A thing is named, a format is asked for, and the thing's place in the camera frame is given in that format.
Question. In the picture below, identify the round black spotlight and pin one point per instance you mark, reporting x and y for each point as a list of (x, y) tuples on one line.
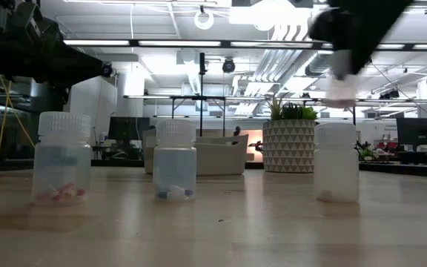
[(228, 65), (106, 69)]

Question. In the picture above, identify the white opaque pill bottle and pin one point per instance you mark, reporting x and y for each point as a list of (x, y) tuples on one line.
[(336, 163)]

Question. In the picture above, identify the green potted plant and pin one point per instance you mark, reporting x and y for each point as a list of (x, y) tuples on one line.
[(291, 111)]

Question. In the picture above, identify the black computer monitor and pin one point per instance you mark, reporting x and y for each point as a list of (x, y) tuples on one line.
[(418, 130), (128, 128)]

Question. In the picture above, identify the clear pill bottle pink capsules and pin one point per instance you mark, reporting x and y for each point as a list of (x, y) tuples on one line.
[(62, 155)]

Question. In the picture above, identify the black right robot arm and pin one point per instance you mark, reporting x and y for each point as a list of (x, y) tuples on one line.
[(369, 5)]

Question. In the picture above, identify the black metal table frame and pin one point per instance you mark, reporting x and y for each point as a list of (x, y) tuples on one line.
[(184, 98)]

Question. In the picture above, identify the clear pill bottle blue capsules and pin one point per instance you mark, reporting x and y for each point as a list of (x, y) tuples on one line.
[(174, 159)]

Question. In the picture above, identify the small green desk plant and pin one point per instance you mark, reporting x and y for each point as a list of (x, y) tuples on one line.
[(366, 152)]

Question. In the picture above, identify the triangle patterned planter pot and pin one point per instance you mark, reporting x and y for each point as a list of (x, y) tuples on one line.
[(289, 146)]

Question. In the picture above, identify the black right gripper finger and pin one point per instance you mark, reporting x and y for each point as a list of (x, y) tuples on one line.
[(354, 59), (321, 26)]

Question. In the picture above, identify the black camera pole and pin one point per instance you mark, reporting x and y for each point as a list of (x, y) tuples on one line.
[(201, 92)]

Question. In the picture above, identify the beige plastic basket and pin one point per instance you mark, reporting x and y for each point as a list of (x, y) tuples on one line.
[(221, 155)]

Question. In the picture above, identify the black rail with light strips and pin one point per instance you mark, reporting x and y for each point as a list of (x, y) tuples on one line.
[(184, 43)]

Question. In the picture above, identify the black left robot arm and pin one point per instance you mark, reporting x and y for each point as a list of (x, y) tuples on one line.
[(32, 55)]

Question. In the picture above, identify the silver ventilation duct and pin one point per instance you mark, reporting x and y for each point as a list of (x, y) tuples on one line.
[(315, 65)]

